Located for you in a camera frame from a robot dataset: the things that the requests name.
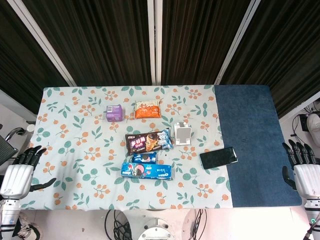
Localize white frame post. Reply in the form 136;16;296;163
147;0;163;86
214;0;261;86
6;0;77;87

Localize black monitor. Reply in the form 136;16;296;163
299;114;310;132

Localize brown ice cream cone wrapper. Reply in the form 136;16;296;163
124;128;174;156

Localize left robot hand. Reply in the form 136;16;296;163
0;145;57;201

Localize purple small box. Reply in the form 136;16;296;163
105;104;125;123

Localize black smartphone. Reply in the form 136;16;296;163
199;146;239;170

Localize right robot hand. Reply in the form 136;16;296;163
281;139;320;200

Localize small blue Oreo pack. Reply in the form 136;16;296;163
131;151;158;165

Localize floral tablecloth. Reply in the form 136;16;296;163
21;85;232;211

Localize white phone stand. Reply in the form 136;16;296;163
173;121;193;146

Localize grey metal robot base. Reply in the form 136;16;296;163
137;217;175;240

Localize black cable bundle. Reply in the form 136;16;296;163
191;208;208;240
104;209;132;240

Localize black mesh chair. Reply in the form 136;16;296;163
0;124;27;166

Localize orange snack bag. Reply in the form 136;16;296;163
134;100;162;119

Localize black curtain panel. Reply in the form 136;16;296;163
22;0;153;87
0;0;71;114
221;0;320;119
161;0;252;86

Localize long blue Oreo box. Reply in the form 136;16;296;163
120;162;173;181

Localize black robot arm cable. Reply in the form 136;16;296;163
302;217;320;240

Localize white sneaker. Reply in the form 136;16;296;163
14;212;41;240

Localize thin black floor cables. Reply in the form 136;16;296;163
289;106;312;151

